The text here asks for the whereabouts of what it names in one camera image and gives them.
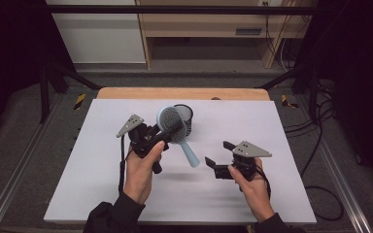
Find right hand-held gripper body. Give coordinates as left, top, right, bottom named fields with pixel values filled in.
left=231, top=140, right=273, bottom=182

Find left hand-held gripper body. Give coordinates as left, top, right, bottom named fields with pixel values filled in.
left=116, top=114, right=170, bottom=175

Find black mesh pen holder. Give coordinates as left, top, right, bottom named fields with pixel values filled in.
left=173, top=103, right=194, bottom=137

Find light blue hairbrush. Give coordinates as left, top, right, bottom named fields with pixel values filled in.
left=155, top=105, right=201, bottom=169

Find person's left hand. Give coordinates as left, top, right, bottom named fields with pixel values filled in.
left=122, top=141, right=166, bottom=206

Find person's right hand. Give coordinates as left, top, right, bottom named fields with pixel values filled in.
left=227, top=157, right=275, bottom=223

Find white table cover board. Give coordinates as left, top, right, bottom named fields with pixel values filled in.
left=43, top=98, right=318, bottom=225

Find wooden table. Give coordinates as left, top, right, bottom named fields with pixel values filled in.
left=96, top=86, right=271, bottom=101

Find yellow black floor tape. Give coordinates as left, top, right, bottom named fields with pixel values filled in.
left=281, top=94, right=299, bottom=110
left=73, top=92, right=87, bottom=111

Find white cabinet panel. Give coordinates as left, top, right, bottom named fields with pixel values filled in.
left=45, top=0, right=147, bottom=64

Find light wooden desk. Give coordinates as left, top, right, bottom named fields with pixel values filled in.
left=135, top=0, right=315, bottom=70

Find black curtain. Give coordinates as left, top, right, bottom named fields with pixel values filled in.
left=295, top=0, right=373, bottom=188
left=0, top=0, right=76, bottom=156

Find white power strip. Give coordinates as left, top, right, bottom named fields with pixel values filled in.
left=257, top=0, right=285, bottom=8

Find right hand-held gripper cable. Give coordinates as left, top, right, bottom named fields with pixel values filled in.
left=255, top=164, right=272, bottom=200

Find hand-held gripper cable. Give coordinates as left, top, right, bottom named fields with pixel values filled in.
left=118, top=134, right=126, bottom=195
left=255, top=164, right=272, bottom=200

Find left hand-held gripper cable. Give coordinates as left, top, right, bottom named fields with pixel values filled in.
left=118, top=134, right=126, bottom=195

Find black floor cables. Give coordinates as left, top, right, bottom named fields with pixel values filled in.
left=284, top=82, right=345, bottom=223

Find black frame stand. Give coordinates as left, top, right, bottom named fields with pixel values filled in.
left=39, top=61, right=103, bottom=124
left=255, top=62, right=321, bottom=122

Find aluminium floor rail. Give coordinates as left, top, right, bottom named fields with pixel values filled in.
left=0, top=93, right=66, bottom=233
left=317, top=135, right=373, bottom=233

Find grey drawer handle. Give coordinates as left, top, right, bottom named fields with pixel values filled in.
left=235, top=27, right=263, bottom=36

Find black cables under desk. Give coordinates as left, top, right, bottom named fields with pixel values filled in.
left=263, top=4, right=297, bottom=73

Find black horizontal frame bar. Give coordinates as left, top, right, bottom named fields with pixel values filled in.
left=47, top=4, right=324, bottom=16

